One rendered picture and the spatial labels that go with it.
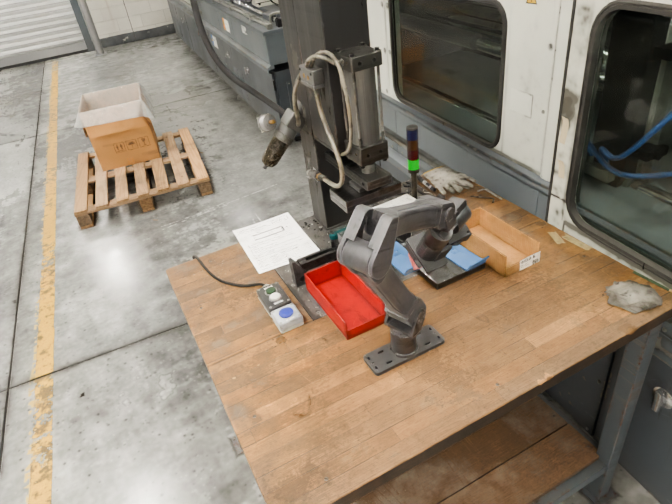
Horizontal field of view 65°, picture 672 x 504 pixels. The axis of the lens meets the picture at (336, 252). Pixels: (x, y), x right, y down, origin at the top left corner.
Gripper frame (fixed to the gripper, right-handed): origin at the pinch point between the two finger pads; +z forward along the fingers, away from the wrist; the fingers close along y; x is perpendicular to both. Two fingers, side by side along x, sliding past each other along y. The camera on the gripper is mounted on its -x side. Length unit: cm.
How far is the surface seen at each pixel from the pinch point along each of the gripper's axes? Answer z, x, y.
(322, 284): 19.5, 18.5, 12.3
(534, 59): -16, -65, 40
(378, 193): -0.4, -2.2, 23.8
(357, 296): 13.8, 13.2, 3.0
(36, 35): 549, 60, 776
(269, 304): 16.9, 35.8, 12.2
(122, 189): 236, 48, 218
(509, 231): 5.5, -36.1, -0.3
